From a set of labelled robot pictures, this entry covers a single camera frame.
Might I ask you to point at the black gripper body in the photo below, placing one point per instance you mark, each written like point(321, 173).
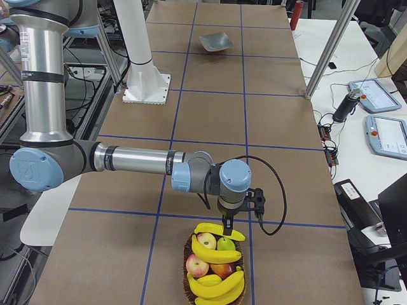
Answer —
point(228, 211)

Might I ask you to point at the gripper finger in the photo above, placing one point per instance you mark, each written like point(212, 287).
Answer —
point(227, 225)

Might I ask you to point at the yellow banana back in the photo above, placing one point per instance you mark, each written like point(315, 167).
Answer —
point(207, 227)

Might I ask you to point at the yellow banana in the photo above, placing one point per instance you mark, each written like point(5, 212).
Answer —
point(216, 290)
point(207, 227)
point(226, 298)
point(213, 256)

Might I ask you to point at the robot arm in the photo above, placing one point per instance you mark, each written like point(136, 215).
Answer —
point(49, 155)

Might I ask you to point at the grey square plate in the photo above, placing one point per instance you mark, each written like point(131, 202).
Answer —
point(216, 42)

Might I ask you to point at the green pear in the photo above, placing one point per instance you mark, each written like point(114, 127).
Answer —
point(225, 244)

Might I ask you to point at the pink apple upper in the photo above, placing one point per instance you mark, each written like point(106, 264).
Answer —
point(207, 240)

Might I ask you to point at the pink apple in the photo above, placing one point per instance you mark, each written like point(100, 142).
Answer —
point(207, 240)
point(196, 267)

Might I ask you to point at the red orange mango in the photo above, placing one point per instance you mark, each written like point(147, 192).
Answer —
point(223, 270)

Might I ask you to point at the pink apple lower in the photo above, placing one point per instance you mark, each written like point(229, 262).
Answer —
point(196, 267)

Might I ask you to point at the yellow star fruit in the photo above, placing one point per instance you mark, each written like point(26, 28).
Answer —
point(209, 280)

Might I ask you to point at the small orange circuit board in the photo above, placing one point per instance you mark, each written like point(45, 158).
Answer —
point(324, 131)

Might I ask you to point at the black box with label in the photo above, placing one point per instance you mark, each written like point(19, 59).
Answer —
point(357, 209)

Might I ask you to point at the black monitor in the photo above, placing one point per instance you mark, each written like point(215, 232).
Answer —
point(392, 203)

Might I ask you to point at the near teach pendant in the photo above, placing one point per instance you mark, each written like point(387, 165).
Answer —
point(386, 136)

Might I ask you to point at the teach pendant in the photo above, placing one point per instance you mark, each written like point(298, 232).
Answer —
point(378, 99)
point(386, 136)

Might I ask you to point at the far teach pendant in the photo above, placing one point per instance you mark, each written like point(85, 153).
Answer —
point(378, 99)

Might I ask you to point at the red cylinder bottle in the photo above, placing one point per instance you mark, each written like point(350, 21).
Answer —
point(298, 6)

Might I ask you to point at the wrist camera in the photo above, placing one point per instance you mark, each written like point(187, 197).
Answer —
point(256, 202)

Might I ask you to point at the white pedestal column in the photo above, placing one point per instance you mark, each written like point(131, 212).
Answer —
point(145, 83)

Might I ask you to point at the aluminium frame post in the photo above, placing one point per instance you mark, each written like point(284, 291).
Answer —
point(331, 45)

